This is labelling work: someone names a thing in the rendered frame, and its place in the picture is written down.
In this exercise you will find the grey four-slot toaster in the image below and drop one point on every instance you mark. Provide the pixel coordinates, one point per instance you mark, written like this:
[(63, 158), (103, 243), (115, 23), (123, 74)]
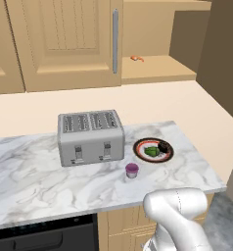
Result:
[(90, 139)]

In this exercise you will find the tan cabinet door plain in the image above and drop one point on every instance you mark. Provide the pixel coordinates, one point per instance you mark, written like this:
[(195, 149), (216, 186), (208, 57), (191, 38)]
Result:
[(4, 49)]

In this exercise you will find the green avocado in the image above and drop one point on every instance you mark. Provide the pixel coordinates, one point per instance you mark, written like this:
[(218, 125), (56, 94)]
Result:
[(152, 151)]

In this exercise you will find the brown open cabinet door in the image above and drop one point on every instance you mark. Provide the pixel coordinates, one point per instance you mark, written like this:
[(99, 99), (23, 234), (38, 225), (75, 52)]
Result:
[(219, 55)]

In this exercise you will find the tan cabinet door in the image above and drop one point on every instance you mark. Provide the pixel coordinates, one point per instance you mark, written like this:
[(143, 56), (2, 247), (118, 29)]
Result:
[(66, 42)]

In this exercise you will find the open tan cabinet shelf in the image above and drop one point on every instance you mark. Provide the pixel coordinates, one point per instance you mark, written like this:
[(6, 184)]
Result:
[(157, 42)]

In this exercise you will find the small orange item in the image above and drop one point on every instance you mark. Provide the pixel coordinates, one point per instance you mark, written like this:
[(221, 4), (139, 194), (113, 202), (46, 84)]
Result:
[(137, 58)]

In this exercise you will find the dark brown bread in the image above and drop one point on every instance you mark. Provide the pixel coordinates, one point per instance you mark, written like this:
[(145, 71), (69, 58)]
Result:
[(163, 146)]

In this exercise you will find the purple jam jar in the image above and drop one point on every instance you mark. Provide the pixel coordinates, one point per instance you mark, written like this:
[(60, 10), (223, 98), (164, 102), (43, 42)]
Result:
[(131, 170)]

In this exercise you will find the dark rimmed round plate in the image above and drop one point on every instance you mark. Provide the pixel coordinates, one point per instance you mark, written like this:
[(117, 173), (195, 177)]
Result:
[(153, 150)]

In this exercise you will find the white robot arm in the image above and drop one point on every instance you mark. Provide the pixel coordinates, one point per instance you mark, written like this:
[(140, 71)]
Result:
[(177, 212)]

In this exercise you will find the tan base cabinet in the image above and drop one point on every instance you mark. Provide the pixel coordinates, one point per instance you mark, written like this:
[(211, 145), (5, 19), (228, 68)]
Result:
[(128, 225)]

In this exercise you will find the black dishwasher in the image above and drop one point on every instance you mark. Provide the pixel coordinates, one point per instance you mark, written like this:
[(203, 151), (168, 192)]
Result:
[(45, 233)]

